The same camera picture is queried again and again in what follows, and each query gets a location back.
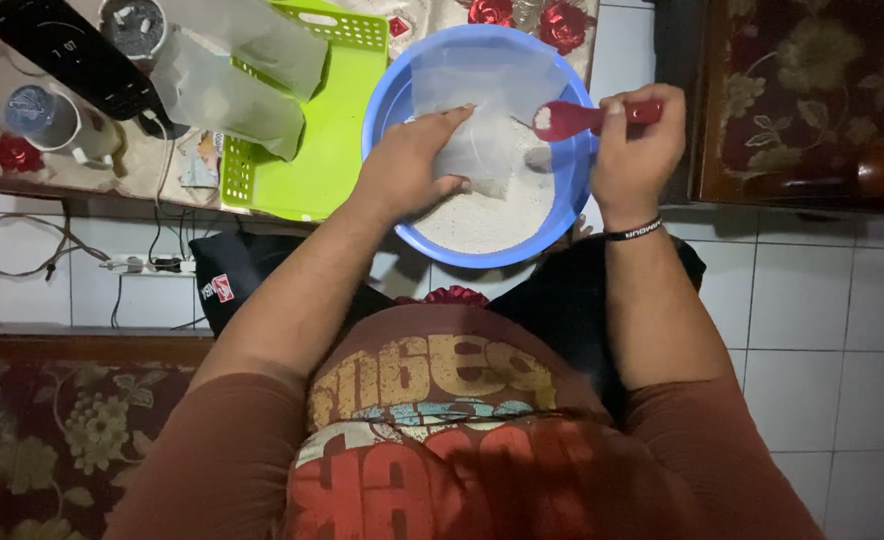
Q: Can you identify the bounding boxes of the person's left hand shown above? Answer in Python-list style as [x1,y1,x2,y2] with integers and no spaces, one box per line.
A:
[352,104,478,227]

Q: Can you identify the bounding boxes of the person's right hand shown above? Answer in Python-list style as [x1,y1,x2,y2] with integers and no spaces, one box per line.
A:
[589,83,688,230]

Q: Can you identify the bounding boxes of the red plastic spoon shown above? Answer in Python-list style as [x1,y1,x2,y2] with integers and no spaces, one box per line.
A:
[532,99,665,144]

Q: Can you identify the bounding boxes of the clear plastic bag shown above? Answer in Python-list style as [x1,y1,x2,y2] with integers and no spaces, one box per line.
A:
[409,46,572,201]

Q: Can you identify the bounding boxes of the black wristband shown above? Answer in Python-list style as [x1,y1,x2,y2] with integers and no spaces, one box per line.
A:
[603,216,665,243]

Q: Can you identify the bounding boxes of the blue plastic basin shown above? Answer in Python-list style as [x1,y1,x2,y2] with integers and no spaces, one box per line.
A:
[361,24,601,270]

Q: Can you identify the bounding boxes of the green plastic tray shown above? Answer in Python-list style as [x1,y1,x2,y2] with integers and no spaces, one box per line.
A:
[219,0,391,224]

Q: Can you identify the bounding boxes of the white powder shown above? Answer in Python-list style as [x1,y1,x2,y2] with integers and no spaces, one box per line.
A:
[404,116,557,255]

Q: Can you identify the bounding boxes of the black shorts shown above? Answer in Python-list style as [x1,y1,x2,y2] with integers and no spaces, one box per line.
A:
[485,234,707,425]

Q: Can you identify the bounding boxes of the filled translucent plastic bag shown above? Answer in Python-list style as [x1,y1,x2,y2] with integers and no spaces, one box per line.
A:
[160,0,331,104]
[149,31,307,163]

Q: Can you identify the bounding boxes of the floral wooden armchair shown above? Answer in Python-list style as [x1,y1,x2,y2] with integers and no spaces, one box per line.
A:
[652,0,884,220]

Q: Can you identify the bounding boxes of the black bag with red patch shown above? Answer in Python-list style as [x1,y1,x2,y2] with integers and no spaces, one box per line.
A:
[187,230,400,340]

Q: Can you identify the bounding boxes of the printed paper sheet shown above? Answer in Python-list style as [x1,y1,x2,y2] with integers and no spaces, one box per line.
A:
[178,130,226,190]

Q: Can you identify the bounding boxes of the floral tablecloth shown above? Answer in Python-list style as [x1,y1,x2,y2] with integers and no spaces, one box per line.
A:
[0,0,601,216]

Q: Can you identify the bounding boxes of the white power strip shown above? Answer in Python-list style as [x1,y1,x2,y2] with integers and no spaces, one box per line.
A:
[100,252,198,278]

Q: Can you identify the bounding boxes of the brown printed shirt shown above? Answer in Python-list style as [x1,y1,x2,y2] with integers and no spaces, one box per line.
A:
[103,303,827,540]

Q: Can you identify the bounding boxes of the grey cup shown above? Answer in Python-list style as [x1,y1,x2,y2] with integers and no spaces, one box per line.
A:
[98,0,170,63]

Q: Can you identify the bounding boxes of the black digital device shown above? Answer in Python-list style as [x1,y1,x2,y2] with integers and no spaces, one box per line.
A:
[0,0,167,123]

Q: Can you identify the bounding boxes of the white mug with blue lid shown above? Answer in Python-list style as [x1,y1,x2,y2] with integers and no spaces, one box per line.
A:
[2,83,125,168]

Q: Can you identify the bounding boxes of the floral sofa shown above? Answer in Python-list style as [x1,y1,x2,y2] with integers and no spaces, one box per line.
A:
[0,322,217,540]

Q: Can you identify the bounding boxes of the black cable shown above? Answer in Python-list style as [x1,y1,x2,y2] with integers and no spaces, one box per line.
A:
[109,111,212,333]

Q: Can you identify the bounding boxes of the grey cable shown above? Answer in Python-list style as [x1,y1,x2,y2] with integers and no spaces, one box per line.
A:
[0,213,111,283]

